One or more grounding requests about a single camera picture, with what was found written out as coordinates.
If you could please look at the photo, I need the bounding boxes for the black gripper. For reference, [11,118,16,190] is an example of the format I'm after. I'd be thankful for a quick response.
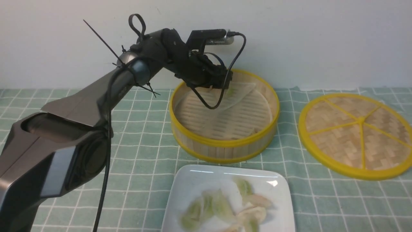
[174,51,233,89]

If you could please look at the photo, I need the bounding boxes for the green dumpling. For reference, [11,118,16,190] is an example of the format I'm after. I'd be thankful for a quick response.
[186,197,204,221]
[201,191,214,223]
[233,177,254,206]
[179,214,201,232]
[225,88,236,98]
[243,217,259,232]
[212,189,236,223]

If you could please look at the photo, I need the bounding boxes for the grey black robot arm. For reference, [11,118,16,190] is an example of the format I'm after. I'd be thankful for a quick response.
[1,28,236,232]

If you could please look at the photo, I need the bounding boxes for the white square plate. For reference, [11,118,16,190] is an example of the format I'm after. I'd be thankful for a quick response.
[161,165,296,232]

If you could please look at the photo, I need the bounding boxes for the white steamer liner cloth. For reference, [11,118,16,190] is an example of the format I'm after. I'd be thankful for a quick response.
[173,82,278,140]

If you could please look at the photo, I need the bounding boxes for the bamboo steamer basket yellow rim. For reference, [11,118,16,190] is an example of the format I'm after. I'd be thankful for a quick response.
[169,70,280,164]

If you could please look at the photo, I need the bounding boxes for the black zip tie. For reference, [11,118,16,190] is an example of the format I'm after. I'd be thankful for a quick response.
[83,19,160,97]

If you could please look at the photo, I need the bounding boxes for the green checkered tablecloth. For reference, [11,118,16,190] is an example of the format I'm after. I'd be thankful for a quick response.
[0,87,412,232]

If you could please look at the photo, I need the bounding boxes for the pale pink dumpling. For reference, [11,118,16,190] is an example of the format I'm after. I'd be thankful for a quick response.
[236,207,267,224]

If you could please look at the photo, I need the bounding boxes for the woven bamboo steamer lid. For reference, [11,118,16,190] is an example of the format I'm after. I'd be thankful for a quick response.
[297,93,412,180]

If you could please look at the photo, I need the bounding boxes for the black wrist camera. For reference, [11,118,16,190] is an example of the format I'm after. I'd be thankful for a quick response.
[186,29,236,53]

